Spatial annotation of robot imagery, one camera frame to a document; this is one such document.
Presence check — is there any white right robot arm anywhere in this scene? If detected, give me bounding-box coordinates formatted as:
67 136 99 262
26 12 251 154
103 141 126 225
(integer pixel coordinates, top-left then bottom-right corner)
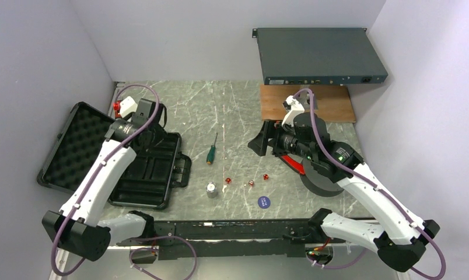
248 113 440 272

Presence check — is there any wooden board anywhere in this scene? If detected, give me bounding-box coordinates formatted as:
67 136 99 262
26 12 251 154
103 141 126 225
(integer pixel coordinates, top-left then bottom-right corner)
260 85 356 123

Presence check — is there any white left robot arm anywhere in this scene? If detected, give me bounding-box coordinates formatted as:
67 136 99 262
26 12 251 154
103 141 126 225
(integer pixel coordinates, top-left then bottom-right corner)
41 98 166 261

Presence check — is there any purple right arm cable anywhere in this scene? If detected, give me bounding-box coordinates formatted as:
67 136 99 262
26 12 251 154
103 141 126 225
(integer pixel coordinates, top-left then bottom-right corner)
294 87 447 279

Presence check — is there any grey rack mount unit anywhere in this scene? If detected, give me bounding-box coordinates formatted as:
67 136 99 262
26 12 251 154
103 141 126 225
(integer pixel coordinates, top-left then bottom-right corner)
252 27 389 86

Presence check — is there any grey metal stand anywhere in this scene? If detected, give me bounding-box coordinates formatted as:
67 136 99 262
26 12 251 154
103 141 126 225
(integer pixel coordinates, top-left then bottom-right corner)
296 85 319 111

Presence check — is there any blue tan poker chip stack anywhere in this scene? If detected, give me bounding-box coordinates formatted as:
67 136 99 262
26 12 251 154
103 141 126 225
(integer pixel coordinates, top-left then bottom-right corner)
206 182 218 198

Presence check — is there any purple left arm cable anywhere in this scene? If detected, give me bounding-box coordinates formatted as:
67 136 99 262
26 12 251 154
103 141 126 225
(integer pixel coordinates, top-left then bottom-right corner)
51 84 198 280

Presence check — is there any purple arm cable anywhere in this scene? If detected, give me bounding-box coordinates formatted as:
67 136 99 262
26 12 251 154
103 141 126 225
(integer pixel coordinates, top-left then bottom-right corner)
294 87 447 279
51 84 198 280

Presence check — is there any black poker set case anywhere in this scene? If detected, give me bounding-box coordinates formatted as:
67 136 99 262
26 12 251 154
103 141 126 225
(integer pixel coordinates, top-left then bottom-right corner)
37 101 193 211

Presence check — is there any green handled screwdriver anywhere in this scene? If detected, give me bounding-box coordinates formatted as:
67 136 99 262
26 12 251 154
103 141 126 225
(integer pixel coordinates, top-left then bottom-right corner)
206 133 218 165

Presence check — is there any blue dealer button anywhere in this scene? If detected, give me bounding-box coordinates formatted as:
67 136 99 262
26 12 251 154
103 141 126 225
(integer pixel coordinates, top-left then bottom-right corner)
257 196 271 209

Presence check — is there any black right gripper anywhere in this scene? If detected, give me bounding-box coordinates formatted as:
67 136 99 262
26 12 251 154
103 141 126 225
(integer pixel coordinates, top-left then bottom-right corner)
248 118 315 161

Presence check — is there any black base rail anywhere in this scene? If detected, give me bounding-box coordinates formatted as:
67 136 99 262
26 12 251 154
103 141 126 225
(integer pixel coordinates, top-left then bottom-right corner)
118 218 370 260

